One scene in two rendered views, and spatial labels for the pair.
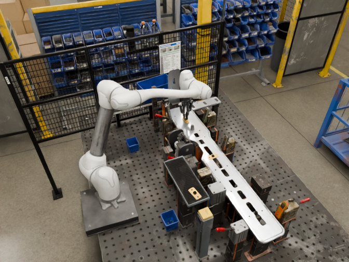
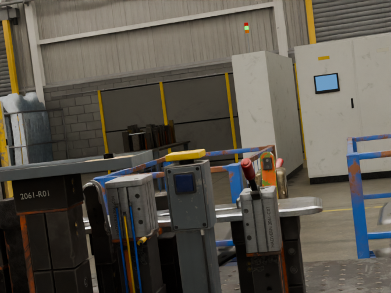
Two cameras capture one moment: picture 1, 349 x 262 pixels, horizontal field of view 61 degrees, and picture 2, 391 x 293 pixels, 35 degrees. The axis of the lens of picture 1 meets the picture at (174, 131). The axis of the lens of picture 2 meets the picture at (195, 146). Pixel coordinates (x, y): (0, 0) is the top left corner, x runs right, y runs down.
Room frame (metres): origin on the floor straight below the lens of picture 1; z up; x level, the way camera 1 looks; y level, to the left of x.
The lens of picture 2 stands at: (0.32, 0.72, 1.22)
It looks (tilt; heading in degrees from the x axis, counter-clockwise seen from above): 3 degrees down; 304
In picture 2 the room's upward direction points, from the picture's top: 7 degrees counter-clockwise
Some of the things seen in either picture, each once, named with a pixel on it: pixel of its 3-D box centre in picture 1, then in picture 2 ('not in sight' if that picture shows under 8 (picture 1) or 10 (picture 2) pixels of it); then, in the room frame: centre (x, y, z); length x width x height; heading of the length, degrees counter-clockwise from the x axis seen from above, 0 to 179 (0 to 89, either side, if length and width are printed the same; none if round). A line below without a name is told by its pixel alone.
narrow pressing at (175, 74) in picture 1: (174, 87); not in sight; (2.20, 0.00, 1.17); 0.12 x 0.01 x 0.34; 113
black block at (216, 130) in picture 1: (213, 142); not in sight; (1.84, -0.33, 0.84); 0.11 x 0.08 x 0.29; 113
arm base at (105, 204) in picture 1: (110, 196); not in sight; (1.34, 0.47, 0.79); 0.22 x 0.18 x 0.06; 30
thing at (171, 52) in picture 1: (170, 57); not in sight; (2.50, 0.03, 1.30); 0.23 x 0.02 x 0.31; 113
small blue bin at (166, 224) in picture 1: (169, 221); not in sight; (1.16, 0.04, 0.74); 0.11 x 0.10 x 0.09; 23
